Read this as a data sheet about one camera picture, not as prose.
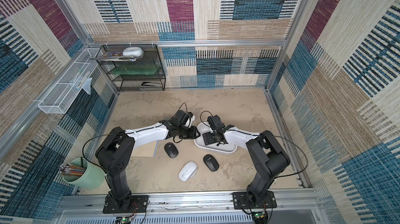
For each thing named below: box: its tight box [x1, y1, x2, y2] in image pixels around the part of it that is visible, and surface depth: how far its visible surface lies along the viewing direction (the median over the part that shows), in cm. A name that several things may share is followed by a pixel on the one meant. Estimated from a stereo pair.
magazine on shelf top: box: [89, 51, 140, 62], surface depth 89 cm
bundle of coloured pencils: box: [58, 162, 86, 177], surface depth 70 cm
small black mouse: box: [203, 154, 220, 172], surface depth 86 cm
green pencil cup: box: [62, 157, 106, 191], surface depth 71 cm
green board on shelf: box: [108, 64, 158, 75], surface depth 101 cm
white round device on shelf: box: [122, 46, 144, 58], surface depth 91 cm
